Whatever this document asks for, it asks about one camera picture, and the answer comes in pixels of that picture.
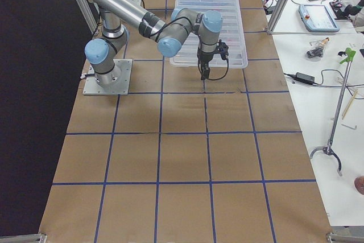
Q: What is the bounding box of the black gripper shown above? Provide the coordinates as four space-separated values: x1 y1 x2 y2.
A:
197 40 229 80

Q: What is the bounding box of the clear plastic box lid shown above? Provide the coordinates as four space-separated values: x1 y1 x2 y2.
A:
172 0 248 69

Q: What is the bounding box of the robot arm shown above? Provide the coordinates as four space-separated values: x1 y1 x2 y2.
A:
85 0 228 88

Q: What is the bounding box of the black power adapter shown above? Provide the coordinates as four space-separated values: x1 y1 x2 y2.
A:
284 72 315 85

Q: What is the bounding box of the teach pendant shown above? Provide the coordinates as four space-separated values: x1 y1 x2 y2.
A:
298 5 340 32

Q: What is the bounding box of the reacher grabber tool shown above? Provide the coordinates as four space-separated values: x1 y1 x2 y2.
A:
309 47 356 176

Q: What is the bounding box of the aluminium profile post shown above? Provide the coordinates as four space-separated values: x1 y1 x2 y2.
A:
266 0 302 35

